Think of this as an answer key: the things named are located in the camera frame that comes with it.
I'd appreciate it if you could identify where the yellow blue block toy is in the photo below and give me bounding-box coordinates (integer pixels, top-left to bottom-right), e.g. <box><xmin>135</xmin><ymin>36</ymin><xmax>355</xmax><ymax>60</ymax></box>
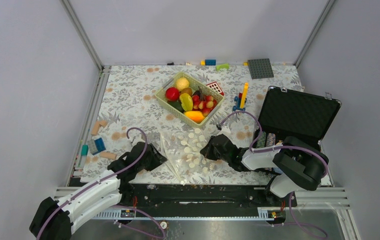
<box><xmin>232</xmin><ymin>82</ymin><xmax>249</xmax><ymax>112</ymax></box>

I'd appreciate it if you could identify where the clear dotted zip top bag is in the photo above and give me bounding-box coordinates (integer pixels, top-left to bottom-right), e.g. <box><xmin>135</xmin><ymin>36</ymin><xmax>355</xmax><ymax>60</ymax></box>
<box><xmin>159</xmin><ymin>128</ymin><xmax>219</xmax><ymax>186</ymax></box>

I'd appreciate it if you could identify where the blue yellow brick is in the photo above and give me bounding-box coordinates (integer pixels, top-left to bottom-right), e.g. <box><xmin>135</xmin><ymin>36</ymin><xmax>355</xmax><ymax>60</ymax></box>
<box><xmin>200</xmin><ymin>59</ymin><xmax>217</xmax><ymax>66</ymax></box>

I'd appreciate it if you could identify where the yellow lemon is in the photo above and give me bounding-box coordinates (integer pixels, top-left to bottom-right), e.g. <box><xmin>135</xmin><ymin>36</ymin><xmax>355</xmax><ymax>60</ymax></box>
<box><xmin>174</xmin><ymin>77</ymin><xmax>190</xmax><ymax>92</ymax></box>

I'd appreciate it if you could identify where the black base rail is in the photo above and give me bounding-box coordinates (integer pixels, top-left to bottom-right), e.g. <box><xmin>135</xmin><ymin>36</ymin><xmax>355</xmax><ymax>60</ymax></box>
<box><xmin>111</xmin><ymin>183</ymin><xmax>298</xmax><ymax>218</ymax></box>

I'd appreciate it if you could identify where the tan wooden block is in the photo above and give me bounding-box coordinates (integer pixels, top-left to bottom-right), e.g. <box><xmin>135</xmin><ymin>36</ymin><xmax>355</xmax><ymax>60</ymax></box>
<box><xmin>90</xmin><ymin>120</ymin><xmax>108</xmax><ymax>136</ymax></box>

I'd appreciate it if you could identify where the teal small brick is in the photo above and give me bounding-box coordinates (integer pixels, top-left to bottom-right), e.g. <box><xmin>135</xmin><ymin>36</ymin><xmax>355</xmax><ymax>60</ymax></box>
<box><xmin>80</xmin><ymin>144</ymin><xmax>89</xmax><ymax>156</ymax></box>

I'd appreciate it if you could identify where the red apple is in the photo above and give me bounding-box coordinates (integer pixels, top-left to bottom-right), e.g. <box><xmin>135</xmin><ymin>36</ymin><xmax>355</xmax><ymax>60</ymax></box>
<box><xmin>165</xmin><ymin>87</ymin><xmax>180</xmax><ymax>102</ymax></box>

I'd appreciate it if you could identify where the red white grid toy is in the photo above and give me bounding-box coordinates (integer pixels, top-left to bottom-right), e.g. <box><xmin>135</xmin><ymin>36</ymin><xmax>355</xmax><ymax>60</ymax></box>
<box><xmin>206</xmin><ymin>81</ymin><xmax>225</xmax><ymax>96</ymax></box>

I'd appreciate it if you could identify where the green arch block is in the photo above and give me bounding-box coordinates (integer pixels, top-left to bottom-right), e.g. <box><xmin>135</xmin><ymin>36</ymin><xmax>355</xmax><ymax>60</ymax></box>
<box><xmin>215</xmin><ymin>63</ymin><xmax>230</xmax><ymax>71</ymax></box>

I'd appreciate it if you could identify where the dark green avocado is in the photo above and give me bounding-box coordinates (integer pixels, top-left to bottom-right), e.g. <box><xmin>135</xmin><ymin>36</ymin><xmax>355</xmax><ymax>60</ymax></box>
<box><xmin>167</xmin><ymin>101</ymin><xmax>185</xmax><ymax>113</ymax></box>

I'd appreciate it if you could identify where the purple eggplant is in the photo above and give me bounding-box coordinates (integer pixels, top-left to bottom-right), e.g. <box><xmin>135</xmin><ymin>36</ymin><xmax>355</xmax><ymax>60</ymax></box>
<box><xmin>192</xmin><ymin>90</ymin><xmax>203</xmax><ymax>98</ymax></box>

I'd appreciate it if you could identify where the orange mango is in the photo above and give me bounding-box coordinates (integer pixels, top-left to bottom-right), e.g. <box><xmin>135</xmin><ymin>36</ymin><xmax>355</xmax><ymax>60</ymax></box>
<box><xmin>184</xmin><ymin>110</ymin><xmax>206</xmax><ymax>124</ymax></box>

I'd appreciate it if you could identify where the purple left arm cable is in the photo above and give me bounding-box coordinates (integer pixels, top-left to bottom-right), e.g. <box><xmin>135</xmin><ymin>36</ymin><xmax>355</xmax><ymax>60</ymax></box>
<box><xmin>35</xmin><ymin>127</ymin><xmax>149</xmax><ymax>240</ymax></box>

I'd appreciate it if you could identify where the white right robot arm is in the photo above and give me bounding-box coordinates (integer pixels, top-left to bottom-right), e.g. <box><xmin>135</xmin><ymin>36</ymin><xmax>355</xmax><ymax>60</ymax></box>
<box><xmin>200</xmin><ymin>134</ymin><xmax>329</xmax><ymax>206</ymax></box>

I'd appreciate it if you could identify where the blue grey brick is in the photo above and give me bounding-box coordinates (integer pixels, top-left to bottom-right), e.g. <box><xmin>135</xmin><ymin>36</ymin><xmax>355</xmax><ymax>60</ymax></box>
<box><xmin>87</xmin><ymin>137</ymin><xmax>106</xmax><ymax>155</ymax></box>

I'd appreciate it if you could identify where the poker chips row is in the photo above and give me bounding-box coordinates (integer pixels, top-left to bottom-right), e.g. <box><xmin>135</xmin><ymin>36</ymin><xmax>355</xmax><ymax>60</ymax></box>
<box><xmin>254</xmin><ymin>131</ymin><xmax>283</xmax><ymax>148</ymax></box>

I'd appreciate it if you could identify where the tan cylinder block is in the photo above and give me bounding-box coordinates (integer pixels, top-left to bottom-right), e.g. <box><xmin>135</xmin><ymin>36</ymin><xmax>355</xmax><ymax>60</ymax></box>
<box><xmin>99</xmin><ymin>151</ymin><xmax>117</xmax><ymax>160</ymax></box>

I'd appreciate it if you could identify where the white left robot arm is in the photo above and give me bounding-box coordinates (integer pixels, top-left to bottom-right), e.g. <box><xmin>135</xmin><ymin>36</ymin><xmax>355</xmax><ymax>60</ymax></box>
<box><xmin>29</xmin><ymin>141</ymin><xmax>167</xmax><ymax>240</ymax></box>

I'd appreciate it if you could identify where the yellow-green starfruit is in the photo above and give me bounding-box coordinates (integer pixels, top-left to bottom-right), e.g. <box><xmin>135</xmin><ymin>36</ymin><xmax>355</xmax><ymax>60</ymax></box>
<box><xmin>179</xmin><ymin>93</ymin><xmax>193</xmax><ymax>112</ymax></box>

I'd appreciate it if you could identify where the grey building baseplate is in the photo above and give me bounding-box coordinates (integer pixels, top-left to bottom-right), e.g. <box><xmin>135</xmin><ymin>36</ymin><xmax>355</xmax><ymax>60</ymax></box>
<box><xmin>247</xmin><ymin>58</ymin><xmax>274</xmax><ymax>79</ymax></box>

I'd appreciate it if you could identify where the black foam-lined case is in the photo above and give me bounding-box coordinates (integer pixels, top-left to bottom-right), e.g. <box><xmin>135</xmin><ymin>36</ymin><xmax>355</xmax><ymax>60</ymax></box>
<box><xmin>252</xmin><ymin>86</ymin><xmax>342</xmax><ymax>176</ymax></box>

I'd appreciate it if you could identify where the pale green perforated basket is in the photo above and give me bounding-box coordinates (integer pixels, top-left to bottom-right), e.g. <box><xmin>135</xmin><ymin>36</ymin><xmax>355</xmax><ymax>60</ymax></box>
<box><xmin>155</xmin><ymin>72</ymin><xmax>224</xmax><ymax>128</ymax></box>

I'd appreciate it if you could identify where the brown kiwi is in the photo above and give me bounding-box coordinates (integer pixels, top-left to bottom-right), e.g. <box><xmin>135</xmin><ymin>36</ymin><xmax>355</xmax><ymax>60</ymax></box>
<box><xmin>180</xmin><ymin>87</ymin><xmax>193</xmax><ymax>96</ymax></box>

